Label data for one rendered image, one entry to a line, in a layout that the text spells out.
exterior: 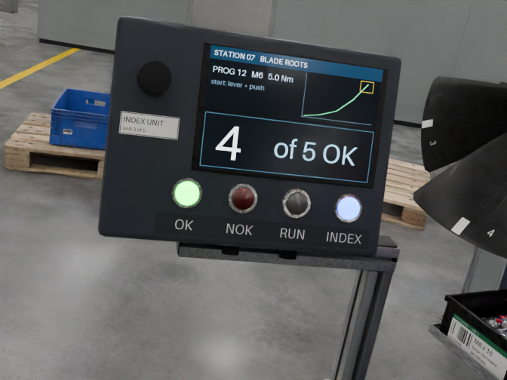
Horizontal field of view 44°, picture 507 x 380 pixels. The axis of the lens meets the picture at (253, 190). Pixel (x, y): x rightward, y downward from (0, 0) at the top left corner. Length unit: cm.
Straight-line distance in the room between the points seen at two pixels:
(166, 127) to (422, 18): 627
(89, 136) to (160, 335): 176
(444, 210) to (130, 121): 76
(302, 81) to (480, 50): 643
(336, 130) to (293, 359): 187
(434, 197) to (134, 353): 138
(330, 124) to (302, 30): 600
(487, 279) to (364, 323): 209
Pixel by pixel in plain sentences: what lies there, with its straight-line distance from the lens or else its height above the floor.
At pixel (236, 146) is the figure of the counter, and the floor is 116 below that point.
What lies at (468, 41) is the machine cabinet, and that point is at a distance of 693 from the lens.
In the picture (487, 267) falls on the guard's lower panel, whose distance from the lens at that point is 280.
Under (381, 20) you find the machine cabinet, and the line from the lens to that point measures 668.
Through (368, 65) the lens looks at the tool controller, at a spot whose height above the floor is 124.
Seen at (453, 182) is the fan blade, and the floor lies 100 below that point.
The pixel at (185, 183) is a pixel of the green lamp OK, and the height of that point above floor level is 113.
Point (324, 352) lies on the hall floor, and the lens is 248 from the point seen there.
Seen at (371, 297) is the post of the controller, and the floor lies 99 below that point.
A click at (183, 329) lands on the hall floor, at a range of 246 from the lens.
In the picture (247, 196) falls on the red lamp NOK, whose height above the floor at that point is 112.
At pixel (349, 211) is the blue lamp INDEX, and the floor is 112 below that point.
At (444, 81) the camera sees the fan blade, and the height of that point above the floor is 114.
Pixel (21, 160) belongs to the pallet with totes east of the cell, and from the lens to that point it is 386.
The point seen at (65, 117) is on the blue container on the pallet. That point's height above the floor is 32.
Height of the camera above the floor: 131
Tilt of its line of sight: 19 degrees down
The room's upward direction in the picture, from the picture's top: 10 degrees clockwise
